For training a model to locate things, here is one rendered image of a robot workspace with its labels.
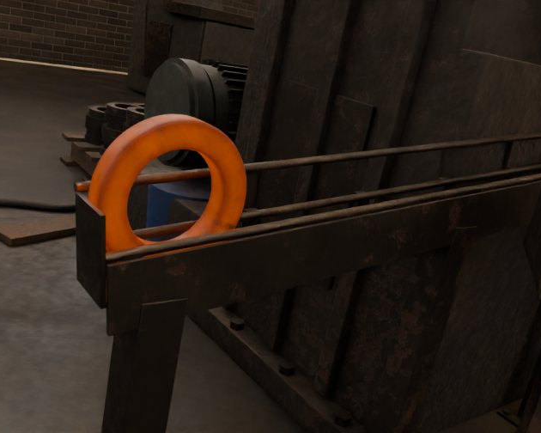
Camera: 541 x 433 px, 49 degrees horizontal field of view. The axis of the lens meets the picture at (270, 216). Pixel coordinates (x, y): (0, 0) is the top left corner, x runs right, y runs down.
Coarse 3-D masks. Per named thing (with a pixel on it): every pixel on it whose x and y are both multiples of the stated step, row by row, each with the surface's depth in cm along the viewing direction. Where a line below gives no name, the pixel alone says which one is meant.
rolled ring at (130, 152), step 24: (144, 120) 64; (168, 120) 63; (192, 120) 65; (120, 144) 62; (144, 144) 62; (168, 144) 64; (192, 144) 66; (216, 144) 67; (96, 168) 63; (120, 168) 62; (216, 168) 69; (240, 168) 71; (96, 192) 62; (120, 192) 62; (216, 192) 72; (240, 192) 72; (120, 216) 63; (216, 216) 72; (120, 240) 64; (144, 240) 70; (168, 240) 72
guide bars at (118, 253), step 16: (528, 176) 107; (448, 192) 94; (464, 192) 96; (352, 208) 82; (368, 208) 84; (384, 208) 86; (272, 224) 74; (288, 224) 76; (304, 224) 77; (176, 240) 67; (192, 240) 68; (208, 240) 69; (224, 240) 70; (112, 256) 62; (128, 256) 63
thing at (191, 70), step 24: (168, 72) 207; (192, 72) 200; (216, 72) 209; (240, 72) 216; (168, 96) 208; (192, 96) 198; (216, 96) 203; (240, 96) 209; (216, 120) 203; (144, 168) 225; (168, 168) 232; (192, 168) 227; (144, 192) 215; (144, 216) 216; (168, 216) 202; (192, 216) 189
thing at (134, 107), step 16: (96, 112) 284; (112, 112) 266; (128, 112) 247; (96, 128) 286; (112, 128) 268; (128, 128) 248; (80, 144) 284; (96, 144) 288; (64, 160) 299; (80, 160) 294; (96, 160) 268
